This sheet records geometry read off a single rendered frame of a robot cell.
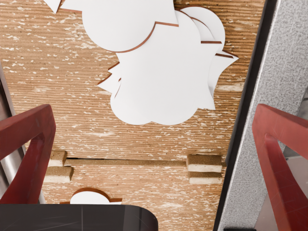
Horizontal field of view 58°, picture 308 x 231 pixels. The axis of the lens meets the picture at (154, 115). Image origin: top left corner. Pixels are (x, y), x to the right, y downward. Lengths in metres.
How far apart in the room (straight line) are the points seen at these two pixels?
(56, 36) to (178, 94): 0.18
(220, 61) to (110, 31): 0.13
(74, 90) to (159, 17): 0.19
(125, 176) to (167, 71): 0.26
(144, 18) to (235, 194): 0.43
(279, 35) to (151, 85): 0.20
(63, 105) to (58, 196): 0.22
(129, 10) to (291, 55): 0.26
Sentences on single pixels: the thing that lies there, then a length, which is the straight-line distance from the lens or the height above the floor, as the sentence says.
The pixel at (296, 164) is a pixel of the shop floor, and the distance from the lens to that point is 2.03.
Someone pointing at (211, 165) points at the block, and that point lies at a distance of 0.48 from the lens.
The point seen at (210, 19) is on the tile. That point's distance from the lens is 0.34.
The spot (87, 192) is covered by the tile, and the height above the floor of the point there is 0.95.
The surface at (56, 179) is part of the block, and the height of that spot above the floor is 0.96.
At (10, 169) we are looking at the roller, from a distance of 0.61.
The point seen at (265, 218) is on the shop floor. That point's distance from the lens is 2.39.
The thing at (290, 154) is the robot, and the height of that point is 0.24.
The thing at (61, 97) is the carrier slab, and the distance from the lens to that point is 0.45.
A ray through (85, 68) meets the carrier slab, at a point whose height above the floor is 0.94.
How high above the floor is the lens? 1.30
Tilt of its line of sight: 56 degrees down
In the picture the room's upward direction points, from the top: 180 degrees counter-clockwise
